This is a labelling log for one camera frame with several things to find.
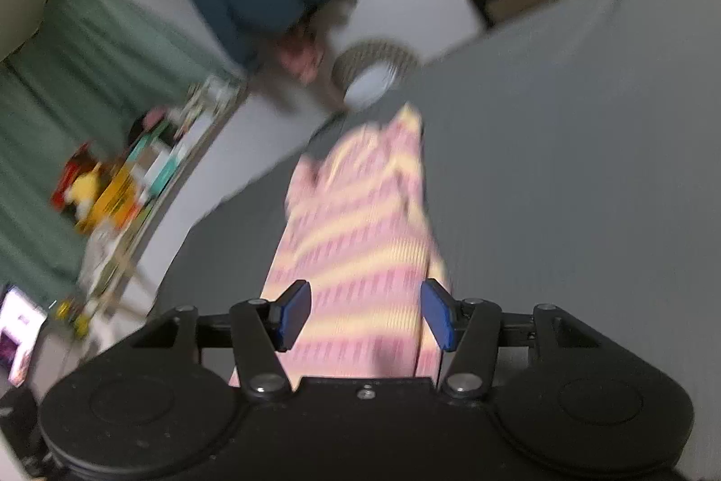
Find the pink yellow striped knit sweater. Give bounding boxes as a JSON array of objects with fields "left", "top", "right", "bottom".
[{"left": 261, "top": 105, "right": 446, "bottom": 385}]

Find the beige tote bag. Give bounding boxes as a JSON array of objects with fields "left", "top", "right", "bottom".
[{"left": 77, "top": 220, "right": 155, "bottom": 320}]

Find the grey bed sheet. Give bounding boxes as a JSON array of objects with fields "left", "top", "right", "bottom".
[{"left": 158, "top": 0, "right": 720, "bottom": 394}]

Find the orange cardboard box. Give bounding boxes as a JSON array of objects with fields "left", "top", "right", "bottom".
[{"left": 76, "top": 165, "right": 139, "bottom": 233}]

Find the teal white box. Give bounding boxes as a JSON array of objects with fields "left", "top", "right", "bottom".
[{"left": 126, "top": 119, "right": 182, "bottom": 199}]

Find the yellow plush toy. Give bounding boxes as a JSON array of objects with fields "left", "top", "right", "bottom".
[{"left": 64, "top": 164, "right": 101, "bottom": 222}]

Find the laptop with lit screen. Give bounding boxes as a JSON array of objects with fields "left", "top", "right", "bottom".
[{"left": 0, "top": 284, "right": 48, "bottom": 387}]

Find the red snack package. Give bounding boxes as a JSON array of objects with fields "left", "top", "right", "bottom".
[{"left": 50, "top": 143, "right": 98, "bottom": 211}]

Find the pink hanging garment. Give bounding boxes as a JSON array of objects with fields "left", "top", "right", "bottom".
[{"left": 276, "top": 27, "right": 325, "bottom": 84}]

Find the green curtain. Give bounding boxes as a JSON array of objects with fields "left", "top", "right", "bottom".
[{"left": 1, "top": 0, "right": 237, "bottom": 305}]

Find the woven rope basket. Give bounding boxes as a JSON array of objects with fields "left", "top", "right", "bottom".
[{"left": 331, "top": 38, "right": 422, "bottom": 110}]

